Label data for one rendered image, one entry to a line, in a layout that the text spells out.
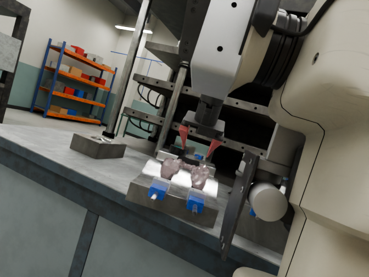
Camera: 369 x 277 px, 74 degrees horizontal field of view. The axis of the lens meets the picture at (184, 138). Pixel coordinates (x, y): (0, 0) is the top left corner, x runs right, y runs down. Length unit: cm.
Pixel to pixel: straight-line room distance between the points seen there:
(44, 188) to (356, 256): 98
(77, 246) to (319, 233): 84
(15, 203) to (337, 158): 112
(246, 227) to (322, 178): 48
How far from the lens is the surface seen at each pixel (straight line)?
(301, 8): 162
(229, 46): 28
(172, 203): 71
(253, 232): 75
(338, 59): 23
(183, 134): 62
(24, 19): 503
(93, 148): 111
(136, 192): 72
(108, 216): 90
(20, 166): 117
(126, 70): 183
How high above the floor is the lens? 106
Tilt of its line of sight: 4 degrees down
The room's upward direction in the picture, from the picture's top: 17 degrees clockwise
